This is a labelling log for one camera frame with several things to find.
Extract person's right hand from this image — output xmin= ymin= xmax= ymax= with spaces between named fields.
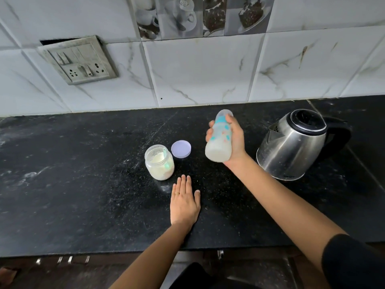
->
xmin=205 ymin=113 xmax=250 ymax=169

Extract person's left hand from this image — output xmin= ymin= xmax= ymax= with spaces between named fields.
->
xmin=170 ymin=174 xmax=201 ymax=228

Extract clear printed baby bottle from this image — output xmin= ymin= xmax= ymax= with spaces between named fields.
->
xmin=205 ymin=122 xmax=233 ymax=163

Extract clear milk powder jar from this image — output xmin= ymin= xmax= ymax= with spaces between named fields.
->
xmin=144 ymin=144 xmax=175 ymax=181

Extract steel electric kettle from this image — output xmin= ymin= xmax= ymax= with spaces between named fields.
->
xmin=256 ymin=108 xmax=353 ymax=181

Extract blue measuring spoon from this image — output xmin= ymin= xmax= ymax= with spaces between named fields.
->
xmin=161 ymin=147 xmax=174 ymax=171

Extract lilac round jar lid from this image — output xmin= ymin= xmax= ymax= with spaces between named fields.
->
xmin=170 ymin=140 xmax=192 ymax=159

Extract person's right forearm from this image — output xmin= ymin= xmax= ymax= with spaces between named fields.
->
xmin=234 ymin=155 xmax=347 ymax=268

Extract person's left forearm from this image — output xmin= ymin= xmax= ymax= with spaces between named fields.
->
xmin=109 ymin=223 xmax=192 ymax=289

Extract black trousers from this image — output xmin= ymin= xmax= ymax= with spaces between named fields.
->
xmin=168 ymin=262 xmax=262 ymax=289

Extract dark wooden base cabinet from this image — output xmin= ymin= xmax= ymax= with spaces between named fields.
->
xmin=0 ymin=242 xmax=385 ymax=289

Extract black shirt sleeve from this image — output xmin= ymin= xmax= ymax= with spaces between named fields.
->
xmin=321 ymin=234 xmax=385 ymax=289

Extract grey wall switch socket panel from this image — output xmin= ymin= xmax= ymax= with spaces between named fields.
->
xmin=37 ymin=35 xmax=118 ymax=85

